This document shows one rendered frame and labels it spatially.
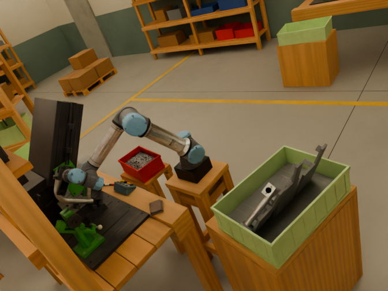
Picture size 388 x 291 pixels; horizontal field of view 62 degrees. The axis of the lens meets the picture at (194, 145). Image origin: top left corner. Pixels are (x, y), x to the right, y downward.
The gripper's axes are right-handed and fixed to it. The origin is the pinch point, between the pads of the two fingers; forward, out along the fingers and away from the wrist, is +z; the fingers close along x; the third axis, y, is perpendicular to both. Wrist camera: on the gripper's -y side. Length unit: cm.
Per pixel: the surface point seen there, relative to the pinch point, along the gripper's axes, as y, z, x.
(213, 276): -51, -35, -100
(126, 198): -6.9, -6.5, -42.7
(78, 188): -4.2, 2.6, -13.8
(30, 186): -6.1, 10.9, 12.2
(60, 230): -26.3, -24.6, 0.5
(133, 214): -15.8, -22.8, -40.5
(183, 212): -11, -52, -57
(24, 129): 60, 247, -13
